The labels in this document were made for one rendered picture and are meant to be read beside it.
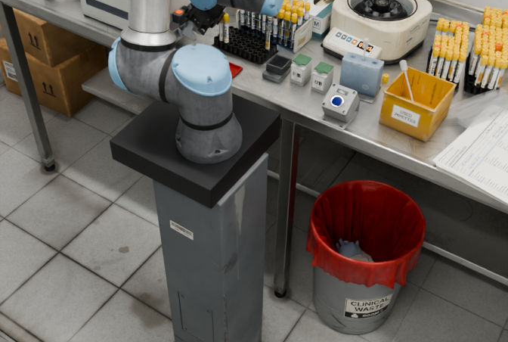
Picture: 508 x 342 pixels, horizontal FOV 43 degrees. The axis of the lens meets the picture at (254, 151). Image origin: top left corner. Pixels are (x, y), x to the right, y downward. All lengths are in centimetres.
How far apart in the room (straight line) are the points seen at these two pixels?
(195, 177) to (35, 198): 145
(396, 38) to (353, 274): 69
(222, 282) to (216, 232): 19
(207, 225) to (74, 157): 147
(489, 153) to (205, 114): 69
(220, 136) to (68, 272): 123
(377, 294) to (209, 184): 85
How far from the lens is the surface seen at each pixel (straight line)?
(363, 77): 168
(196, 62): 131
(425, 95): 170
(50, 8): 215
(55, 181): 280
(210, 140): 137
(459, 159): 157
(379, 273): 193
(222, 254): 154
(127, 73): 137
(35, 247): 258
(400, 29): 180
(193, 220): 152
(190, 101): 132
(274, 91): 171
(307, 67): 172
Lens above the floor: 191
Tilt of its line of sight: 43 degrees down
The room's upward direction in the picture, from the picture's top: 1 degrees clockwise
